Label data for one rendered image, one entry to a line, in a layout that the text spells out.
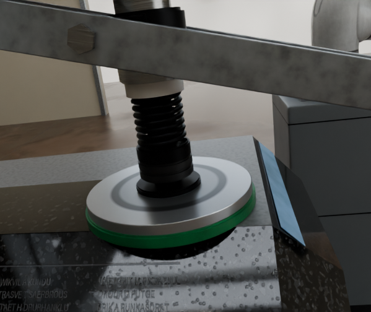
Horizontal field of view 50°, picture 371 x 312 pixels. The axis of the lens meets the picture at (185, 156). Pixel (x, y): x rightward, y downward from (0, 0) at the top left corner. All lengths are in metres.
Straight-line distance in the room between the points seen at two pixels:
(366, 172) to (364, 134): 0.13
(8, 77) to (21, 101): 0.36
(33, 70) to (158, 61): 5.56
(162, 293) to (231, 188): 0.15
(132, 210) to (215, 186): 0.11
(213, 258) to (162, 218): 0.07
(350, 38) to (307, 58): 1.04
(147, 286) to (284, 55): 0.28
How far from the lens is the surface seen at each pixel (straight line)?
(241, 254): 0.45
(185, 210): 0.44
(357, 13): 1.47
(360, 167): 1.43
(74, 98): 5.81
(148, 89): 0.45
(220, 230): 0.44
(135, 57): 0.42
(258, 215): 0.48
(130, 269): 0.47
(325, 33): 1.44
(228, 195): 0.46
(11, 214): 0.61
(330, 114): 1.35
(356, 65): 0.44
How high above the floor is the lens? 1.09
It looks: 19 degrees down
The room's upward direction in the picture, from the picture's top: 7 degrees counter-clockwise
